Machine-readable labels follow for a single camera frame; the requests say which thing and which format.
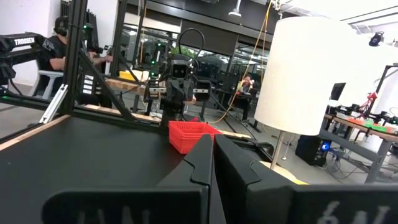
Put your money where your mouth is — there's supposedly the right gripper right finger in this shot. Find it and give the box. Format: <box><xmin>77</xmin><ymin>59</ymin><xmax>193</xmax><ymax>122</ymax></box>
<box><xmin>214</xmin><ymin>134</ymin><xmax>398</xmax><ymax>224</ymax></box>

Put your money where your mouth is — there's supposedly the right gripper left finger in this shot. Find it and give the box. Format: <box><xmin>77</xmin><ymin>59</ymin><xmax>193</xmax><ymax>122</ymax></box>
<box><xmin>42</xmin><ymin>133</ymin><xmax>215</xmax><ymax>224</ymax></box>

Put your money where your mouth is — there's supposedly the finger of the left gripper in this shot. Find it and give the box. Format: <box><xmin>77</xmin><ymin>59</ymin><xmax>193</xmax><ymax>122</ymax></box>
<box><xmin>144</xmin><ymin>79</ymin><xmax>160</xmax><ymax>103</ymax></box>
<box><xmin>194</xmin><ymin>80</ymin><xmax>213</xmax><ymax>102</ymax></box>

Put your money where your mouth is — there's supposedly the person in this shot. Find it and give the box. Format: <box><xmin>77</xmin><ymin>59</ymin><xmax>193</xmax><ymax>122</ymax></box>
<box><xmin>39</xmin><ymin>15</ymin><xmax>114</xmax><ymax>108</ymax></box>
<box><xmin>235</xmin><ymin>74</ymin><xmax>259</xmax><ymax>123</ymax></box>

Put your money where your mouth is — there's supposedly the red plastic basket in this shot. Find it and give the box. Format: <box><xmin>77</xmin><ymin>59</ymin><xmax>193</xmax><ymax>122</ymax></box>
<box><xmin>168</xmin><ymin>120</ymin><xmax>223</xmax><ymax>155</ymax></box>

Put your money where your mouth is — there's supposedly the black computer tower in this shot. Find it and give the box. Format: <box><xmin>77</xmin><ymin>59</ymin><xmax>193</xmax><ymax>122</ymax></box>
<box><xmin>294</xmin><ymin>134</ymin><xmax>331</xmax><ymax>167</ymax></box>

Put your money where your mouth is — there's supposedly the white shade table lamp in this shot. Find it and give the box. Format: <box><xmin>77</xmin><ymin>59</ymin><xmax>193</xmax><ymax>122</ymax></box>
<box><xmin>254</xmin><ymin>16</ymin><xmax>371</xmax><ymax>186</ymax></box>

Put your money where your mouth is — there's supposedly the silver aluminium strut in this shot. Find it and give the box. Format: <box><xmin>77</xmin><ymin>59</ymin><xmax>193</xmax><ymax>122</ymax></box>
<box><xmin>39</xmin><ymin>83</ymin><xmax>68</xmax><ymax>124</ymax></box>

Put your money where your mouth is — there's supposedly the black table mat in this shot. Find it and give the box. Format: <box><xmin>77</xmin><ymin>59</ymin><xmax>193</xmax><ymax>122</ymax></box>
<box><xmin>0</xmin><ymin>115</ymin><xmax>187</xmax><ymax>224</ymax></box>

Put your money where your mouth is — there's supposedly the white chair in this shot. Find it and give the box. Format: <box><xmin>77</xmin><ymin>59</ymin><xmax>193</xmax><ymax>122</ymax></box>
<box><xmin>30</xmin><ymin>70</ymin><xmax>65</xmax><ymax>100</ymax></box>

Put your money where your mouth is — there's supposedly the wooden background table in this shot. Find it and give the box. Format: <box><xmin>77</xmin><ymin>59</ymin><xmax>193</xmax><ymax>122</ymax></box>
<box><xmin>322</xmin><ymin>112</ymin><xmax>398</xmax><ymax>184</ymax></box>

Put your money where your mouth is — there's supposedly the black monitor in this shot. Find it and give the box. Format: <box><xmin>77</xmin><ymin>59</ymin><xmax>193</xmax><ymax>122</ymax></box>
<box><xmin>329</xmin><ymin>82</ymin><xmax>347</xmax><ymax>101</ymax></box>

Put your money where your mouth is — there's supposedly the red background robot part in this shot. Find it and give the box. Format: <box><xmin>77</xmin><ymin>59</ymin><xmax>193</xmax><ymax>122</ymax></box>
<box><xmin>359</xmin><ymin>91</ymin><xmax>379</xmax><ymax>116</ymax></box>

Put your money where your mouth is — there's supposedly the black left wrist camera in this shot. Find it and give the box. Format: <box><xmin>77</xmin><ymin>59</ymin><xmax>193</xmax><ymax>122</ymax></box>
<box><xmin>170</xmin><ymin>59</ymin><xmax>190</xmax><ymax>79</ymax></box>

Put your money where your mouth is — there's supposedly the black left camera cable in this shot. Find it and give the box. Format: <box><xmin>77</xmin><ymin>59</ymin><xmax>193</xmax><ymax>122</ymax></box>
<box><xmin>176</xmin><ymin>27</ymin><xmax>206</xmax><ymax>77</ymax></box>

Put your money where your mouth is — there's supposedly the yellow hanging cable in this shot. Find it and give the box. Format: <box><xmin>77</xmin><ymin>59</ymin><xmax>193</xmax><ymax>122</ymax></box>
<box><xmin>213</xmin><ymin>0</ymin><xmax>275</xmax><ymax>125</ymax></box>

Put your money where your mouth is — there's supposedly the black aluminium rig frame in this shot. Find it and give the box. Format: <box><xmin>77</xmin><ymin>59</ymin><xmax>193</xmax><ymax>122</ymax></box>
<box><xmin>0</xmin><ymin>0</ymin><xmax>169</xmax><ymax>128</ymax></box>

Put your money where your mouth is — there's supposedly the black ceiling camera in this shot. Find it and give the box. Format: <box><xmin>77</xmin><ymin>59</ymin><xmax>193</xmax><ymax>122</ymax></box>
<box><xmin>369</xmin><ymin>30</ymin><xmax>385</xmax><ymax>47</ymax></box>

